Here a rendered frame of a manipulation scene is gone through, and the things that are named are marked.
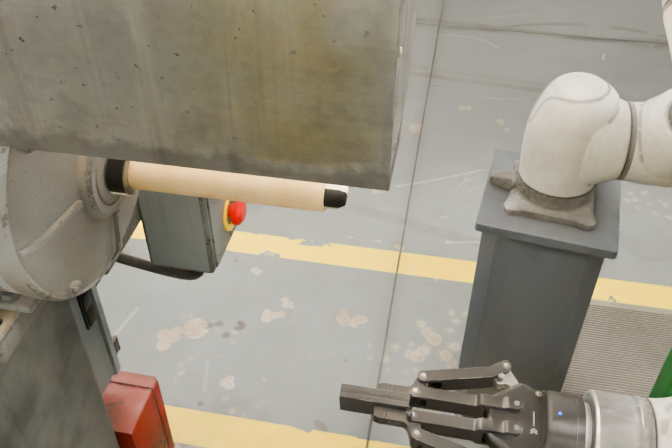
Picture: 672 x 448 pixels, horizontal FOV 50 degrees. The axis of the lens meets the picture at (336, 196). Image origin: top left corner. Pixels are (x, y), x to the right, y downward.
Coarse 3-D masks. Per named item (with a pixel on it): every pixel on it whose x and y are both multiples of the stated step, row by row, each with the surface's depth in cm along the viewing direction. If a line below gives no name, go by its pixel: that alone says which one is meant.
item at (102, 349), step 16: (96, 288) 108; (80, 304) 105; (96, 304) 109; (80, 320) 106; (96, 320) 111; (96, 336) 112; (112, 336) 118; (96, 352) 112; (112, 352) 117; (96, 368) 113; (112, 368) 119
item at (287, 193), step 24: (144, 168) 65; (168, 168) 64; (192, 168) 64; (168, 192) 65; (192, 192) 64; (216, 192) 64; (240, 192) 63; (264, 192) 63; (288, 192) 63; (312, 192) 62
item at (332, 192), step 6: (330, 186) 63; (336, 186) 63; (342, 186) 63; (324, 192) 62; (330, 192) 62; (336, 192) 62; (342, 192) 62; (348, 192) 64; (324, 198) 63; (330, 198) 62; (336, 198) 62; (342, 198) 62; (324, 204) 63; (330, 204) 63; (336, 204) 63; (342, 204) 63
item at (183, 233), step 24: (144, 192) 94; (144, 216) 97; (168, 216) 96; (192, 216) 95; (216, 216) 98; (168, 240) 99; (192, 240) 98; (216, 240) 100; (144, 264) 105; (168, 264) 102; (192, 264) 101; (216, 264) 102
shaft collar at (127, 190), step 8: (112, 160) 64; (120, 160) 64; (112, 168) 64; (120, 168) 64; (112, 176) 64; (120, 176) 64; (112, 184) 65; (120, 184) 64; (128, 184) 65; (112, 192) 66; (120, 192) 65; (128, 192) 65; (136, 192) 67
